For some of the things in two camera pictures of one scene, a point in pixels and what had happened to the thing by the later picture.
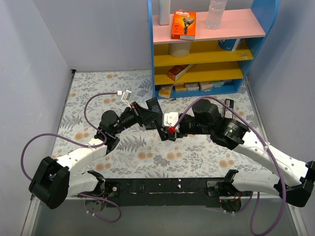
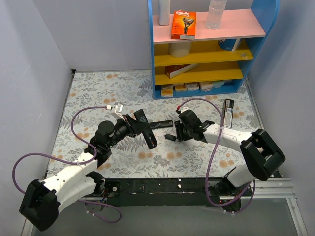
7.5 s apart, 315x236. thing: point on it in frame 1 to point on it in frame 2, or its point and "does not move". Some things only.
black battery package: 228,113 does not move
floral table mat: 143,153 does not move
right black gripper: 165,130 to 181,131
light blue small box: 217,83 does not move
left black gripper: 137,114 to 131,125
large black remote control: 153,104 to 147,132
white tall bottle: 164,12 does not move
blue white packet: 229,44 does not move
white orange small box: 205,86 does not move
